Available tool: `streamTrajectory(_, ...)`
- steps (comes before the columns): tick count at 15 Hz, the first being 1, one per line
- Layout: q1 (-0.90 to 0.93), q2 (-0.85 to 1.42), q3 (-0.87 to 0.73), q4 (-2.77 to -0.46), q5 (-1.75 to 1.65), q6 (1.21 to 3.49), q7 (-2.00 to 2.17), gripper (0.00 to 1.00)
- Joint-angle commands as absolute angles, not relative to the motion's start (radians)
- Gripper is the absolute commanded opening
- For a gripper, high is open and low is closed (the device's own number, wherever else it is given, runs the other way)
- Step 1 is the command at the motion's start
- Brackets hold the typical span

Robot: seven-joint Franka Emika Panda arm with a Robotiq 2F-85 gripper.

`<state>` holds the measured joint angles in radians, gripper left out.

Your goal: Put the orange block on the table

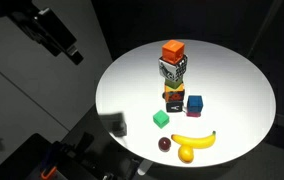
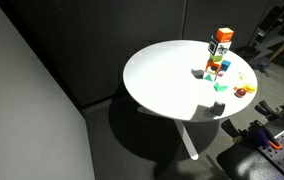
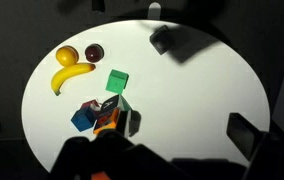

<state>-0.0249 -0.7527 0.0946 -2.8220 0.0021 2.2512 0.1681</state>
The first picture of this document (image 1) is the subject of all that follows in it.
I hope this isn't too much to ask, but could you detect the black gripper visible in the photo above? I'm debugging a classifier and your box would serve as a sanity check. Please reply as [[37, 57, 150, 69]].
[[10, 7, 85, 66]]

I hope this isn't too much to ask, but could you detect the orange block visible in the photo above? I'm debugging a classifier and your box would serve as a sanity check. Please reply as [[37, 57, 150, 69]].
[[161, 39, 186, 65]]

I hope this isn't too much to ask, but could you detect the green and yellow stacked block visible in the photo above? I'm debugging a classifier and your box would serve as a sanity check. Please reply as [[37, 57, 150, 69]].
[[164, 74, 185, 90]]

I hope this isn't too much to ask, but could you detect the pink flat block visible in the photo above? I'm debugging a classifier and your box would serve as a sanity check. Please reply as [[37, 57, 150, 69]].
[[185, 110, 202, 118]]

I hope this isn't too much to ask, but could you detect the gray cube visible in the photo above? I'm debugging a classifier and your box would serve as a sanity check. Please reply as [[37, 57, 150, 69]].
[[111, 119, 128, 137]]

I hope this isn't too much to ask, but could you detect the black and white patterned cube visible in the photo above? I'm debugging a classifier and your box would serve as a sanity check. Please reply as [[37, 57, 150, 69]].
[[157, 54, 188, 83]]

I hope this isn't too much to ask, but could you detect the black equipment stand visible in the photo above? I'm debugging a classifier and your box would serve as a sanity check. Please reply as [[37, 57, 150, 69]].
[[0, 131, 143, 180]]

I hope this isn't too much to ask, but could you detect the orange patterned cube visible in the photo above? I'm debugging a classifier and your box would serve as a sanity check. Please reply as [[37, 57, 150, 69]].
[[163, 83, 186, 103]]

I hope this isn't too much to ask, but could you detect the orange clamp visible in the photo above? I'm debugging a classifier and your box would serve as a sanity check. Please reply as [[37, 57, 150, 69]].
[[40, 166, 58, 180]]

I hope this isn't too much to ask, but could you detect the small black lettered cube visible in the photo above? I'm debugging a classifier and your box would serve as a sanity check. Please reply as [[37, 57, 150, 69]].
[[165, 101, 184, 113]]

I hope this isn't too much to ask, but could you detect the dark red plum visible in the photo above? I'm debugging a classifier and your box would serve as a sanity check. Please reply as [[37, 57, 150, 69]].
[[157, 136, 172, 153]]

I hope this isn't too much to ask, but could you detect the blue cube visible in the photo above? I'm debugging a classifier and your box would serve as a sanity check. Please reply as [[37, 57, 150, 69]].
[[186, 95, 204, 114]]

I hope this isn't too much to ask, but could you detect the yellow banana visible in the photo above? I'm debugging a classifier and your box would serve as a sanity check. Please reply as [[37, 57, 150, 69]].
[[170, 130, 217, 150]]

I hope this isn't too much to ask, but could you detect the yellow lemon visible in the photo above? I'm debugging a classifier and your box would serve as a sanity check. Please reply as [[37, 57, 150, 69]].
[[177, 145, 195, 164]]

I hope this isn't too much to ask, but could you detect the white table pedestal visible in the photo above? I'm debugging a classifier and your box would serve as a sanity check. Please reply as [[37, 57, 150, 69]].
[[136, 159, 154, 177]]

